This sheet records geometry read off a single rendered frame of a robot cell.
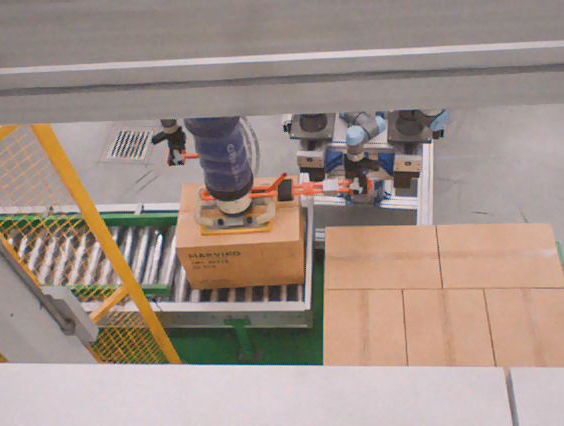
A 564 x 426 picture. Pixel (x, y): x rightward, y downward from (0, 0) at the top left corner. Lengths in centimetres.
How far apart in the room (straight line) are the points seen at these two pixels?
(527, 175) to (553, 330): 153
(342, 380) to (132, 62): 29
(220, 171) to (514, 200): 228
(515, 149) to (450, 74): 429
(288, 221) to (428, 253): 81
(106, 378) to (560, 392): 14
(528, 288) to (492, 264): 21
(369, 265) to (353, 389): 319
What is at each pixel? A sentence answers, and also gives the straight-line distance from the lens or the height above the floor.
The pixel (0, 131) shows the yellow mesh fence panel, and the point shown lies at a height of 209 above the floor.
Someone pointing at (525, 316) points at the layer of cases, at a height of 54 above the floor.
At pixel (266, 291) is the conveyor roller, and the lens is 333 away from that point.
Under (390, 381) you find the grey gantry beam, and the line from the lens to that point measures 20.
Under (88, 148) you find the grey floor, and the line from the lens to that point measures 511.
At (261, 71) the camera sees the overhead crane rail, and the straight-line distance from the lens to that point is 42.
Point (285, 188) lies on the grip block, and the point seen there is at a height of 110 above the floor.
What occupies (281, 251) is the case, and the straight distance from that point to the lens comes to 307.
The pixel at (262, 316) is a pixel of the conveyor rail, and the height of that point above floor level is 52.
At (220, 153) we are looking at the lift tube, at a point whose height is 148.
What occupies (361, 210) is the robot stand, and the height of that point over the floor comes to 21.
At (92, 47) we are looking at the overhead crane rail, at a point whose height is 316.
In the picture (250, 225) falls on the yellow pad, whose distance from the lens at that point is 304.
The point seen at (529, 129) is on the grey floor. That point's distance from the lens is 487.
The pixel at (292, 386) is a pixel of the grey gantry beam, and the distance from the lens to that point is 20.
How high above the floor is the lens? 340
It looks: 53 degrees down
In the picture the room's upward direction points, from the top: 10 degrees counter-clockwise
